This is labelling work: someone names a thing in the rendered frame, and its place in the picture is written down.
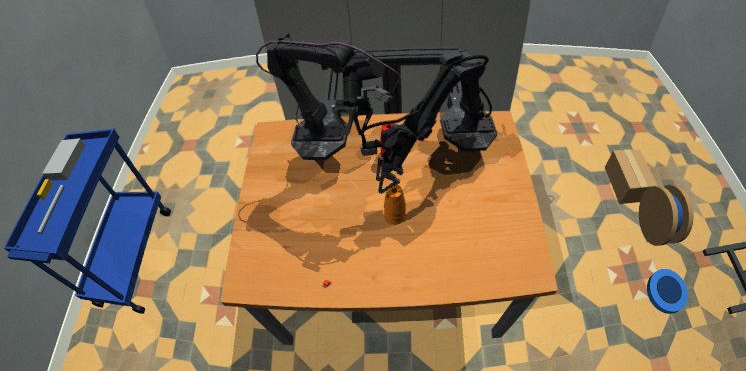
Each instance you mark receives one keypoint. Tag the orange cup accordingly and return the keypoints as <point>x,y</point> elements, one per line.
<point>395,222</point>
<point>394,203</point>
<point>395,217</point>

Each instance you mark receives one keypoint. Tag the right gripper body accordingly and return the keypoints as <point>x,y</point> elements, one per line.
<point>354,89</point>

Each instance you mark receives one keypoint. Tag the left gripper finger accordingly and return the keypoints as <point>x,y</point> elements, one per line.
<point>380,160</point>
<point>394,183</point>

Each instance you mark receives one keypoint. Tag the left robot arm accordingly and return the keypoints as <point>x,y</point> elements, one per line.
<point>403,137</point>

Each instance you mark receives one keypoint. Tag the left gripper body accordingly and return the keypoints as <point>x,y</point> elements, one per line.
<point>393,158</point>

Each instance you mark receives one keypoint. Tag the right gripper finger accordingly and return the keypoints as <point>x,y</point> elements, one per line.
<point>368,114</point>
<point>351,112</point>

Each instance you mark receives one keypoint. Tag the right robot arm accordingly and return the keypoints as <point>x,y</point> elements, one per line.
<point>331,56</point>

